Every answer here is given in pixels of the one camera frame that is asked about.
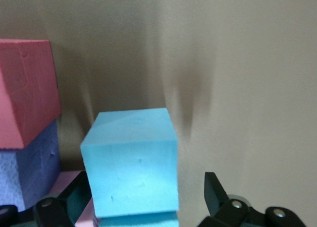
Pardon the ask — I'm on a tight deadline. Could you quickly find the pink foam block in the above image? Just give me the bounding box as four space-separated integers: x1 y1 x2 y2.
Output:
49 170 101 227

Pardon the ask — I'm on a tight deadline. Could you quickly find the brown table mat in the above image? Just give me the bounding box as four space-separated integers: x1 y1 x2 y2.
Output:
0 0 317 227

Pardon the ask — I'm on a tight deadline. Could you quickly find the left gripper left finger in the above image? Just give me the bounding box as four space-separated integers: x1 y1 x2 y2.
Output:
0 171 93 227

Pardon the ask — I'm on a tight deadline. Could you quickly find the red foam block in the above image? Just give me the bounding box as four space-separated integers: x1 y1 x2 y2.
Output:
0 38 62 149

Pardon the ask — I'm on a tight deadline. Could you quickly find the purple foam block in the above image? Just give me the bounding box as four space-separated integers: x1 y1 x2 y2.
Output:
0 119 61 210

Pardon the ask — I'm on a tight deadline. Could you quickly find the blue foam block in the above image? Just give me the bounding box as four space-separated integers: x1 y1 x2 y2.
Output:
80 108 180 227

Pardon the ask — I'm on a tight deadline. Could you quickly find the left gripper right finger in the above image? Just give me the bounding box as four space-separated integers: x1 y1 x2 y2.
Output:
199 171 305 227

